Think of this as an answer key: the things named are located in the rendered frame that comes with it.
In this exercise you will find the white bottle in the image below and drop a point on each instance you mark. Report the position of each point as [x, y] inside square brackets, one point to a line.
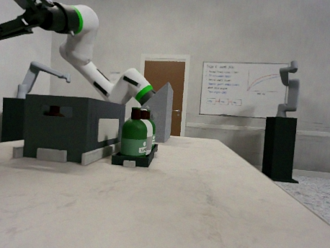
[150, 131]

